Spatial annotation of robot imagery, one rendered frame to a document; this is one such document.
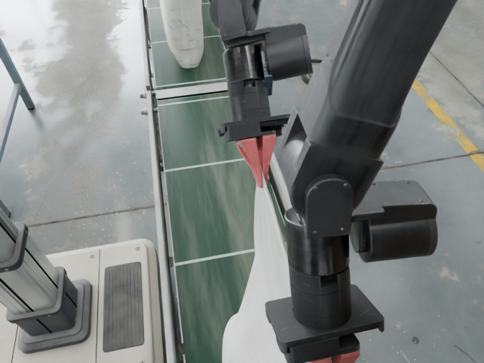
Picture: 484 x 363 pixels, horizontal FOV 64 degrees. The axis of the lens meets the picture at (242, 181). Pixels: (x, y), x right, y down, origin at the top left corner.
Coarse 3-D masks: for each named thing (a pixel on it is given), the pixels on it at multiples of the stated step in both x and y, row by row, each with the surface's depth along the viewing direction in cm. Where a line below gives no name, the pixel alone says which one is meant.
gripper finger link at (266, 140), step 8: (232, 128) 53; (240, 128) 54; (248, 128) 54; (256, 128) 54; (232, 136) 53; (240, 136) 54; (248, 136) 54; (256, 136) 54; (264, 136) 54; (272, 136) 54; (264, 144) 54; (272, 144) 55; (264, 152) 55; (272, 152) 55; (264, 160) 55; (264, 168) 56; (264, 176) 56
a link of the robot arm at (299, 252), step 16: (288, 224) 34; (352, 224) 36; (288, 240) 35; (304, 240) 33; (320, 240) 33; (336, 240) 33; (352, 240) 36; (288, 256) 36; (304, 256) 34; (320, 256) 33; (336, 256) 33; (304, 272) 34; (320, 272) 34; (336, 272) 34
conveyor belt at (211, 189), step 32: (192, 96) 184; (224, 96) 183; (192, 128) 168; (192, 160) 156; (224, 160) 156; (192, 192) 145; (224, 192) 145; (192, 224) 135; (224, 224) 135; (192, 256) 127; (224, 256) 127; (192, 288) 120; (224, 288) 120; (192, 320) 113; (224, 320) 113; (192, 352) 107
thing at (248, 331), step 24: (264, 192) 56; (264, 216) 59; (264, 240) 62; (264, 264) 66; (264, 288) 67; (288, 288) 49; (240, 312) 69; (264, 312) 65; (240, 336) 66; (264, 336) 63; (240, 360) 64; (264, 360) 61
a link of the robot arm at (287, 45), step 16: (224, 0) 52; (224, 16) 52; (240, 16) 52; (224, 32) 53; (240, 32) 52; (256, 32) 53; (272, 32) 54; (288, 32) 53; (304, 32) 53; (272, 48) 53; (288, 48) 53; (304, 48) 52; (272, 64) 53; (288, 64) 53; (304, 64) 53
